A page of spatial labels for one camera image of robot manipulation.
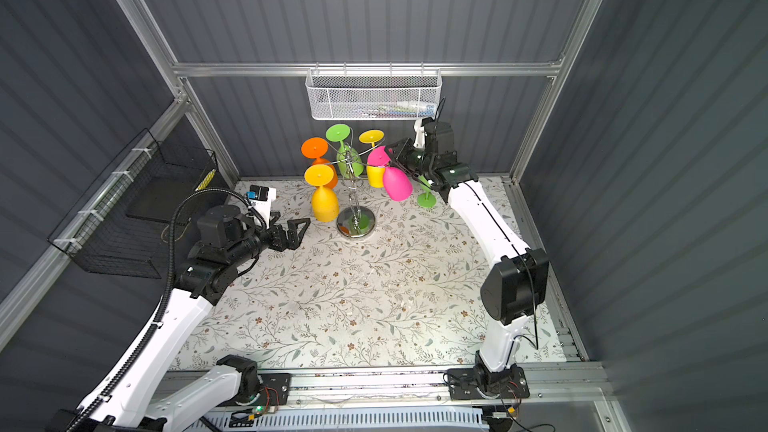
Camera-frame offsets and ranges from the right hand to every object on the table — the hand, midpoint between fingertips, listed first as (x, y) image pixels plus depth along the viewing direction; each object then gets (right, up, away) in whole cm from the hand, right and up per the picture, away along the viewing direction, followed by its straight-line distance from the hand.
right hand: (387, 150), depth 78 cm
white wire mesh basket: (-6, +32, +46) cm, 56 cm away
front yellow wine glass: (-18, -14, +5) cm, 23 cm away
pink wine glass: (+3, -8, +9) cm, 13 cm away
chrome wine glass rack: (-12, -20, +27) cm, 35 cm away
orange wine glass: (-20, +1, +4) cm, 21 cm away
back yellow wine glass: (-4, -5, +13) cm, 14 cm away
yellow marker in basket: (-51, -8, +4) cm, 51 cm away
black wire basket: (-63, -18, -6) cm, 66 cm away
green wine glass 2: (-12, -1, +14) cm, 18 cm away
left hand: (-23, -17, -6) cm, 29 cm away
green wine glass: (+14, -13, +34) cm, 39 cm away
